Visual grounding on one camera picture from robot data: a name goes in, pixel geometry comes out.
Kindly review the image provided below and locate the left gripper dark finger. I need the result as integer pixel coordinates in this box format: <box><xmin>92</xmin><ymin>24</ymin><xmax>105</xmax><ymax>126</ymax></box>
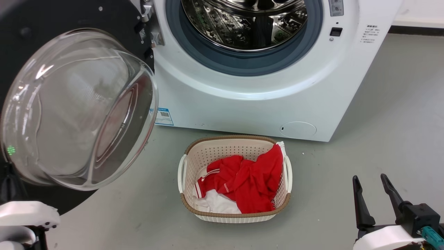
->
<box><xmin>0</xmin><ymin>163</ymin><xmax>22</xmax><ymax>205</ymax></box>

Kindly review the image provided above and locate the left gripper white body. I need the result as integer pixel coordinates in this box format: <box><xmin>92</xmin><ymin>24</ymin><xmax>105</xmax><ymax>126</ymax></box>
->
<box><xmin>0</xmin><ymin>201</ymin><xmax>60</xmax><ymax>230</ymax></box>

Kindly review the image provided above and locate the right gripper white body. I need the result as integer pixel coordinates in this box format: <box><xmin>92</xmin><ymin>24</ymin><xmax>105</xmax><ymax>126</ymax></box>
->
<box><xmin>353</xmin><ymin>225</ymin><xmax>425</xmax><ymax>250</ymax></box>

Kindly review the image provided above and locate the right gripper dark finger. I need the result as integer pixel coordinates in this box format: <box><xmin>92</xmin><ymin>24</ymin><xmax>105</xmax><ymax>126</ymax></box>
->
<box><xmin>352</xmin><ymin>175</ymin><xmax>376</xmax><ymax>230</ymax></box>
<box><xmin>381</xmin><ymin>174</ymin><xmax>405</xmax><ymax>224</ymax></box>

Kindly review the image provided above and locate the black round glass washer door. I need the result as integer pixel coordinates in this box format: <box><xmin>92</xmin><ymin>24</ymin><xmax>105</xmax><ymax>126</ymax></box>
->
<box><xmin>0</xmin><ymin>0</ymin><xmax>159</xmax><ymax>216</ymax></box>

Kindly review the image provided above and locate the white front-load washing machine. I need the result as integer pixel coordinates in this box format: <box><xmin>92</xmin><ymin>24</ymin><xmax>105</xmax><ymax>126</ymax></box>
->
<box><xmin>149</xmin><ymin>0</ymin><xmax>404</xmax><ymax>142</ymax></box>

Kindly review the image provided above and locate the grey door lock plate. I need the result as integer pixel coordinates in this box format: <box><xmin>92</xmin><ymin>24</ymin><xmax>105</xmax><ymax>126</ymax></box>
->
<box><xmin>328</xmin><ymin>0</ymin><xmax>344</xmax><ymax>17</ymax></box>

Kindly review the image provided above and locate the metal door hinge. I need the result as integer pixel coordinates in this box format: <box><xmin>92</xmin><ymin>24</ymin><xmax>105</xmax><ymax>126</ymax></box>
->
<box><xmin>139</xmin><ymin>0</ymin><xmax>164</xmax><ymax>47</ymax></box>

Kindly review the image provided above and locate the round white filter cover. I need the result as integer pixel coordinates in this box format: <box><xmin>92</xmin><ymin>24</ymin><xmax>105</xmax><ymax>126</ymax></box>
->
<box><xmin>280</xmin><ymin>122</ymin><xmax>317</xmax><ymax>138</ymax></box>

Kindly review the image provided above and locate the red garment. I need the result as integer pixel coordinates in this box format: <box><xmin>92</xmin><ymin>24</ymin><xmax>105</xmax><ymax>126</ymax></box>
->
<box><xmin>196</xmin><ymin>144</ymin><xmax>284</xmax><ymax>214</ymax></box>

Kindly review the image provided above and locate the white garment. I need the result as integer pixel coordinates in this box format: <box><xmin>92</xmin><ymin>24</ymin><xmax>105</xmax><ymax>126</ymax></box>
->
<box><xmin>193</xmin><ymin>189</ymin><xmax>241</xmax><ymax>214</ymax></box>

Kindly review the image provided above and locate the cream perforated laundry basket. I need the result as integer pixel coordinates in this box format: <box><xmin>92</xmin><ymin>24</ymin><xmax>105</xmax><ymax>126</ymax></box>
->
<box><xmin>178</xmin><ymin>135</ymin><xmax>293</xmax><ymax>223</ymax></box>

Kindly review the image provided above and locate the blue energy label sticker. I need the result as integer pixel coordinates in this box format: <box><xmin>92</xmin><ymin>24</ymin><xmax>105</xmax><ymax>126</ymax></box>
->
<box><xmin>150</xmin><ymin>108</ymin><xmax>174</xmax><ymax>126</ymax></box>

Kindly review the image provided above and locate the teal cable connector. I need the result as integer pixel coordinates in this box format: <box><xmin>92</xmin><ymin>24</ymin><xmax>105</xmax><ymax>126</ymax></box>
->
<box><xmin>421</xmin><ymin>226</ymin><xmax>444</xmax><ymax>248</ymax></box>

